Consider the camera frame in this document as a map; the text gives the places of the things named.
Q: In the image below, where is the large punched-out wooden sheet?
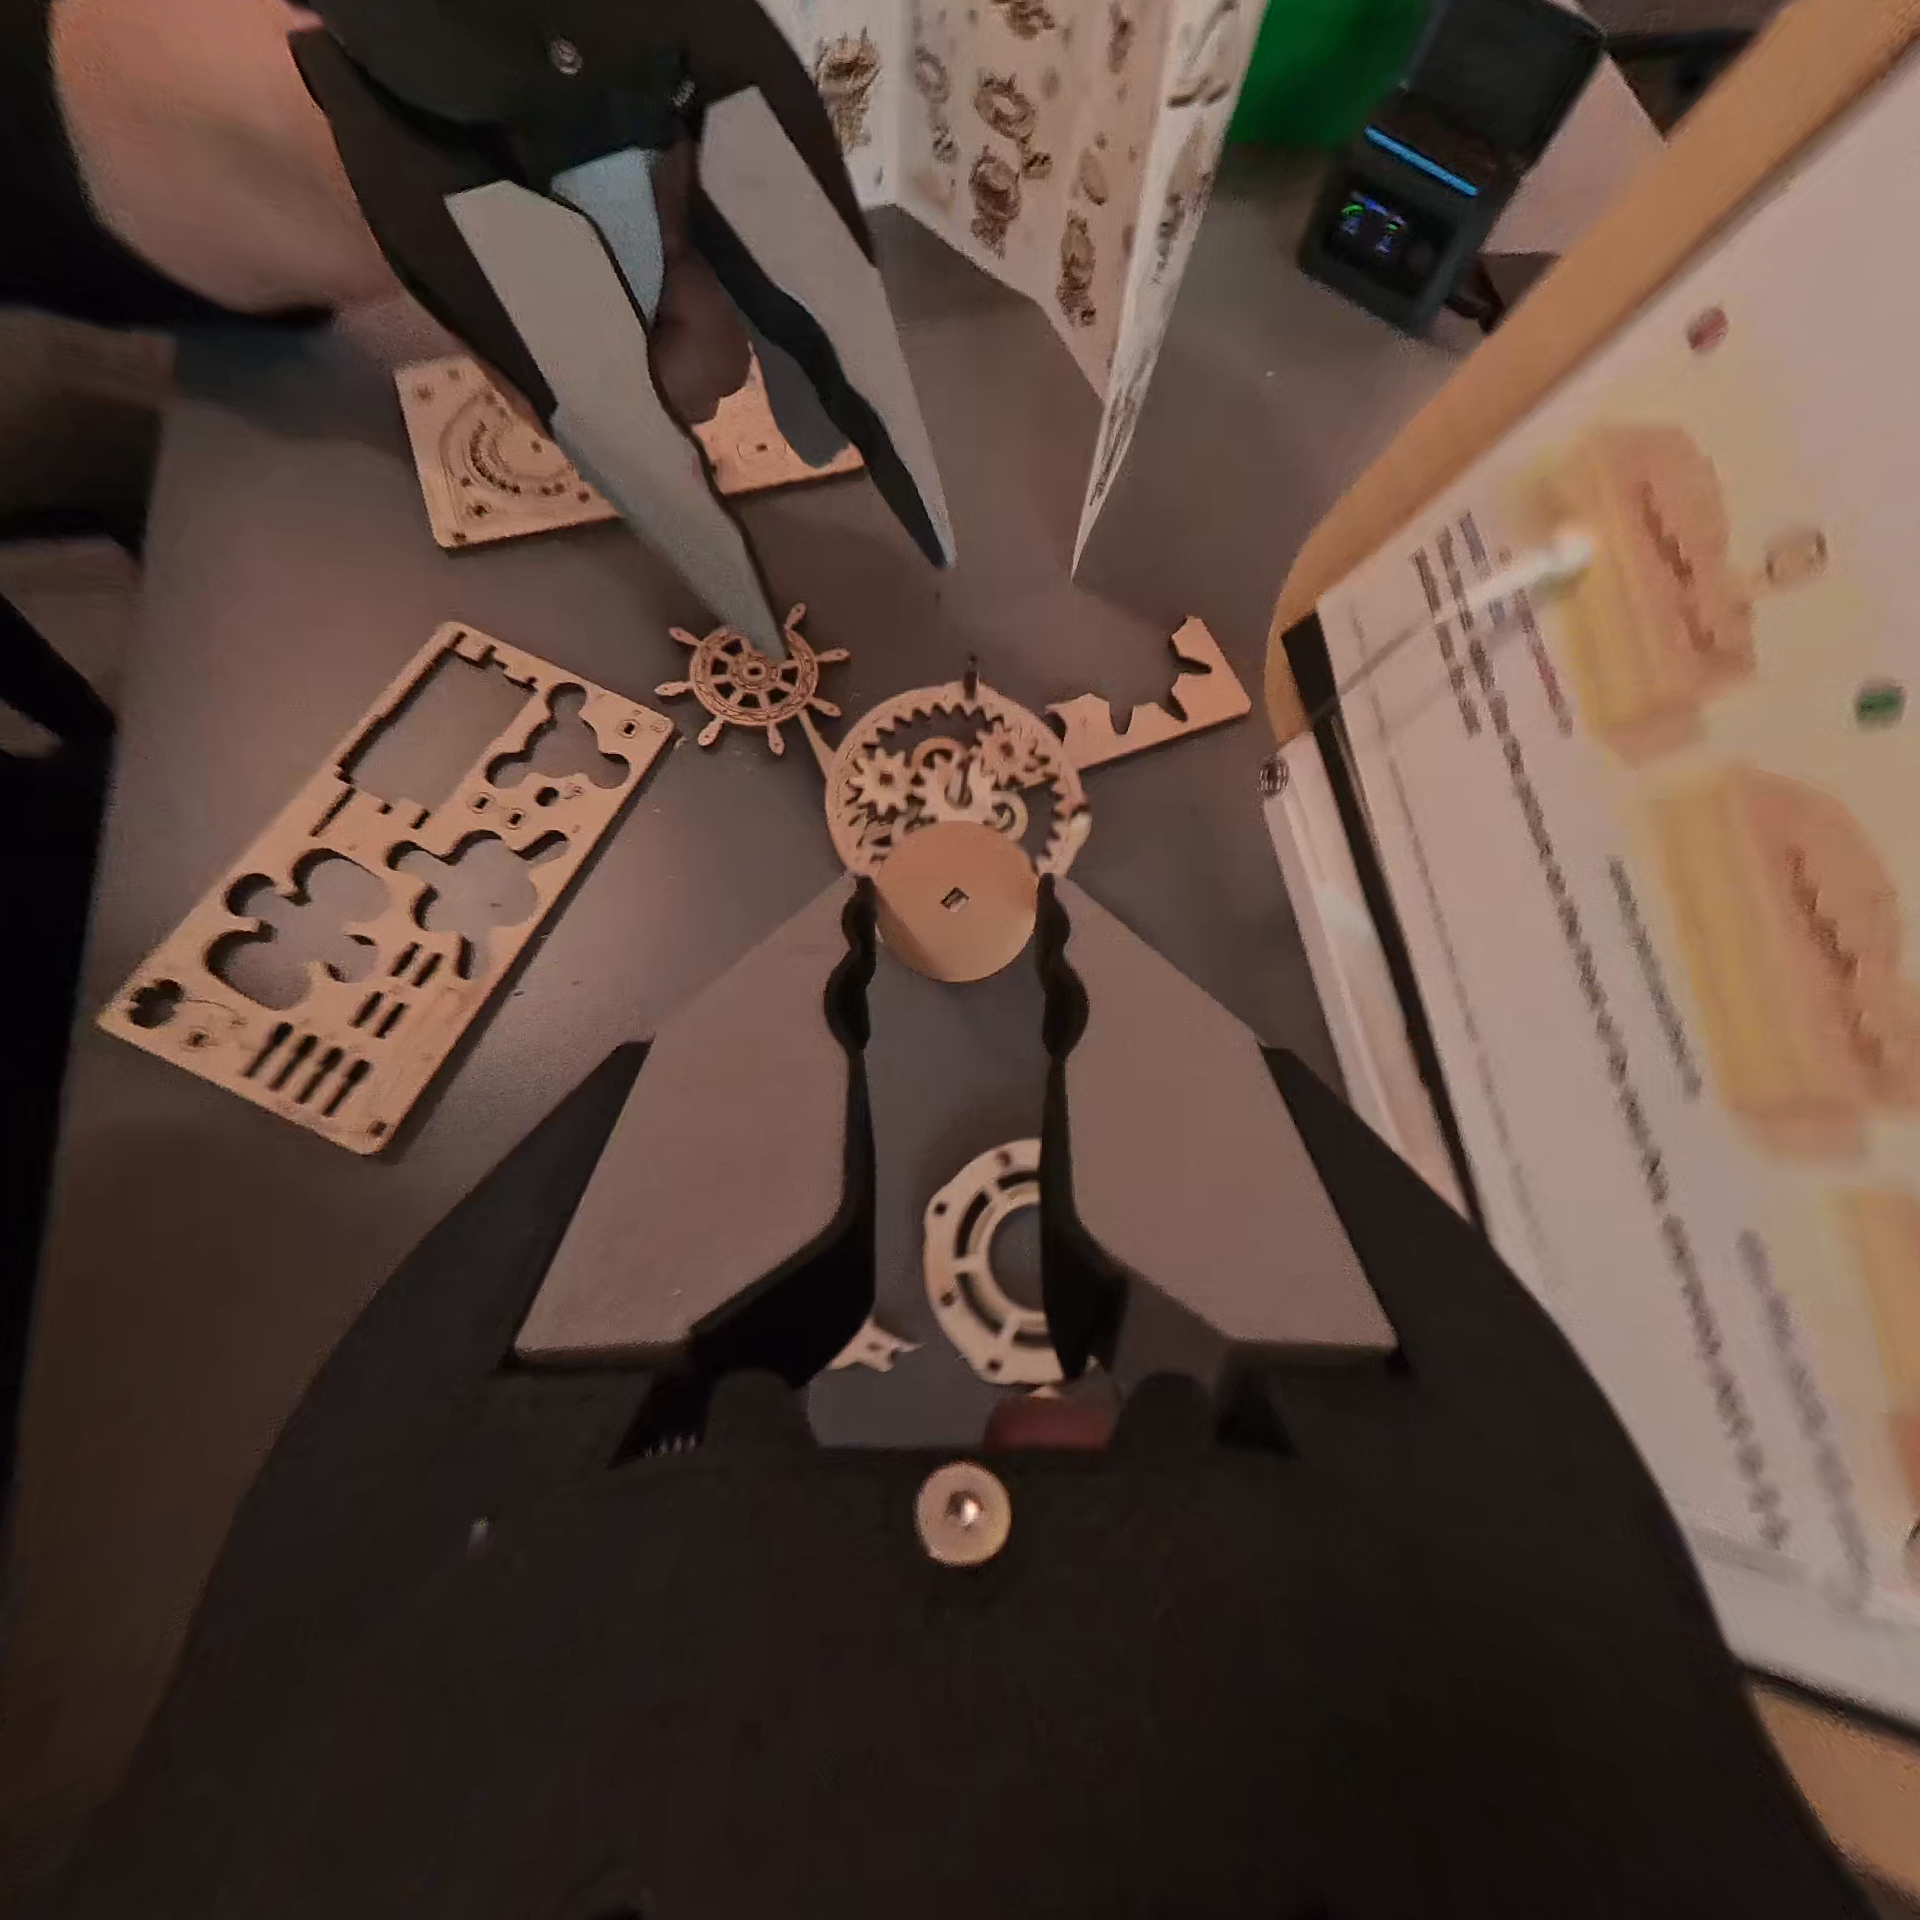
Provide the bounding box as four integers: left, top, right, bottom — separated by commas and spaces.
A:
95, 619, 679, 1156

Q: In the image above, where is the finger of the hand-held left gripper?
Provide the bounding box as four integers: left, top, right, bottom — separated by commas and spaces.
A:
692, 83, 960, 576
448, 145, 786, 670

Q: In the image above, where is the wooden ring part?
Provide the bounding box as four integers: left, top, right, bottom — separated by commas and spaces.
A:
922, 1136, 1085, 1385

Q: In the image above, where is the person's left hand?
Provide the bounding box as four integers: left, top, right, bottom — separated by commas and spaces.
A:
60, 0, 396, 313

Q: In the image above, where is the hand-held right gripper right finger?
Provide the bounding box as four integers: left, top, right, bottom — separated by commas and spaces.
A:
1031, 872, 1400, 1385

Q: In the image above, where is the round wooden disc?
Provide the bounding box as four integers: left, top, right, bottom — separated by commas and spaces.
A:
874, 829, 1040, 985

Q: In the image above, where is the folded assembly booklet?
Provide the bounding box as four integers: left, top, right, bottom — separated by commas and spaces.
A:
810, 0, 1280, 583

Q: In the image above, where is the printed instruction sheet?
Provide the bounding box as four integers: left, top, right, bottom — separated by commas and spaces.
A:
1310, 60, 1920, 1727

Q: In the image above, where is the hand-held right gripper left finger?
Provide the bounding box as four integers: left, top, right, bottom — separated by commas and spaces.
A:
515, 872, 882, 1390

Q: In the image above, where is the notched wooden sheet strip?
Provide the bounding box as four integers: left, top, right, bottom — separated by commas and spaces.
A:
1045, 615, 1254, 769

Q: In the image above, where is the wooden gear model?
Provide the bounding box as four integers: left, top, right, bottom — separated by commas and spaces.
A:
826, 656, 1095, 902

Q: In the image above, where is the green plastic bin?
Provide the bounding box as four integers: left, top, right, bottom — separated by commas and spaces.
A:
1230, 0, 1444, 153

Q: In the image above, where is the square wooden sheet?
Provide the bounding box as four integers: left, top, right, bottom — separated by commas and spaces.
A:
392, 351, 866, 551

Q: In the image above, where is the black device with screen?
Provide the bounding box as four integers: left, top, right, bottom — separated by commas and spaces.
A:
1295, 0, 1606, 335

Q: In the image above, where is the wooden ship wheel part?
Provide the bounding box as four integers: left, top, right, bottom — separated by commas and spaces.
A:
656, 604, 852, 758

